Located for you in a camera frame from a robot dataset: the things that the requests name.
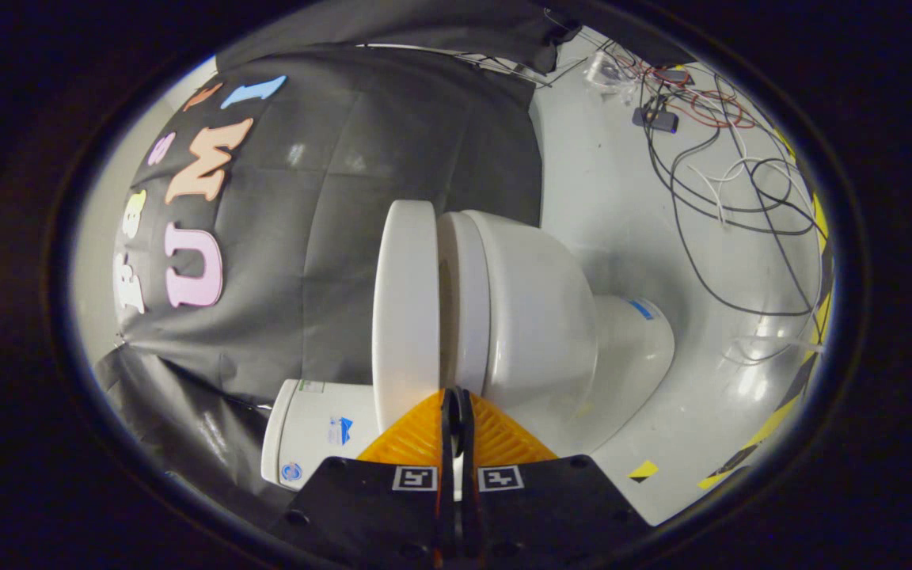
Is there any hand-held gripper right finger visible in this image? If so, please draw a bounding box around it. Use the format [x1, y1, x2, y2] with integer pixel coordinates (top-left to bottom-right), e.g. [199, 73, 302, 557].
[456, 386, 653, 568]

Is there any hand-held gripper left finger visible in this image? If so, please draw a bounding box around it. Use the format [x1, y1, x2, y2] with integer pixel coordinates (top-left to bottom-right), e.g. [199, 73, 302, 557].
[270, 386, 461, 568]

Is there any white toilet lid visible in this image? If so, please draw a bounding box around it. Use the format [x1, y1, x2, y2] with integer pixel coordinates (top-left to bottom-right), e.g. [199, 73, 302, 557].
[372, 200, 441, 432]

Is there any white toilet tank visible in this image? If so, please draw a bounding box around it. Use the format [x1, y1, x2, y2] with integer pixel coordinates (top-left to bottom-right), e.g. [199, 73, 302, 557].
[260, 378, 382, 492]

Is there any white toilet bowl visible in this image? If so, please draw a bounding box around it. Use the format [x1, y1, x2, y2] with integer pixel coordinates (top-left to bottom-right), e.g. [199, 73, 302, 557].
[464, 210, 675, 458]

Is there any black backdrop cloth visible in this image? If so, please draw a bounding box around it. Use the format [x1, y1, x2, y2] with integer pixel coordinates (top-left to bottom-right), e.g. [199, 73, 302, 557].
[96, 0, 694, 507]

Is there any yellow black striped floor tape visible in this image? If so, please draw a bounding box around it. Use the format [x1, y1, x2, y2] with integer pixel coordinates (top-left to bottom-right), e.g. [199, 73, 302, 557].
[697, 127, 834, 492]

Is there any small black device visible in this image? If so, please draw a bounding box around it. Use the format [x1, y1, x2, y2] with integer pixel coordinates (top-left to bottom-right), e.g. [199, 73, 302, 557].
[633, 105, 680, 134]

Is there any clear plastic bag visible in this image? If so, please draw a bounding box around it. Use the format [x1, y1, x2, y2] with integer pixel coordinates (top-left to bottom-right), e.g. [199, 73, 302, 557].
[587, 51, 640, 102]

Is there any tangle of cables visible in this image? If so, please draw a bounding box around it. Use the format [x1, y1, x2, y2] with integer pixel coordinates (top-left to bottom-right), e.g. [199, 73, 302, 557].
[543, 8, 830, 367]

